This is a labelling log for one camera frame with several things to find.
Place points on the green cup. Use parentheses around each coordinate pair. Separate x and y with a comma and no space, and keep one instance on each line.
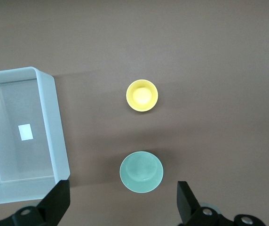
(141,171)

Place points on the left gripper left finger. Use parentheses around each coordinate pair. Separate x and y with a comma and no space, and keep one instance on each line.
(54,204)

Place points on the translucent plastic bin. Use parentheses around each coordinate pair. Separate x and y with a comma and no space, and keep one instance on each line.
(52,122)

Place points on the white label sticker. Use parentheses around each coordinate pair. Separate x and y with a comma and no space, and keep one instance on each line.
(25,132)

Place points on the yellow plastic cup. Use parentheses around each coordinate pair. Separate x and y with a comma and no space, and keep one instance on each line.
(142,95)

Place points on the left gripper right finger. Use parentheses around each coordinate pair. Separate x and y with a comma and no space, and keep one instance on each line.
(188,204)

